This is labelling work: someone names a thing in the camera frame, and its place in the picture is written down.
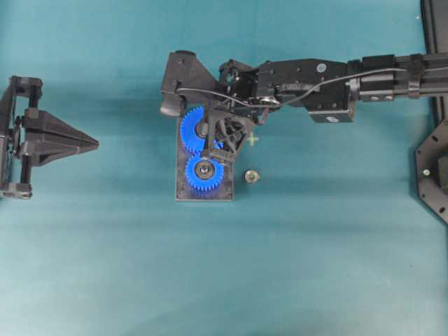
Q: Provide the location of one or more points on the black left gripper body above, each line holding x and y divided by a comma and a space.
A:
11, 127

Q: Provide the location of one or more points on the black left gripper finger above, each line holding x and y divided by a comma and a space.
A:
43, 122
43, 152

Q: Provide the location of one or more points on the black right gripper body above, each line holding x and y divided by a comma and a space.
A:
241, 94

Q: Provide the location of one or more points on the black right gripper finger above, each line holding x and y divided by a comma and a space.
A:
211, 117
232, 131

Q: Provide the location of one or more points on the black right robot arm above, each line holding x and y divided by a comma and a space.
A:
327, 90

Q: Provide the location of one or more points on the large blue gear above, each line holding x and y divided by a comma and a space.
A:
188, 130

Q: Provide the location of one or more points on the small blue gear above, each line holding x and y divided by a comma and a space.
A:
203, 174

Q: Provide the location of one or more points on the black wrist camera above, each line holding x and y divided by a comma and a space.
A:
184, 70

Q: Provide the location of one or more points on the grey metal base plate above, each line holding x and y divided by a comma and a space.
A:
184, 192

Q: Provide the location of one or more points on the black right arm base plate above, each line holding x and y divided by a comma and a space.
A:
431, 171

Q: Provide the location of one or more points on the black aluminium frame rail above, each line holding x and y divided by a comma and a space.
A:
434, 18

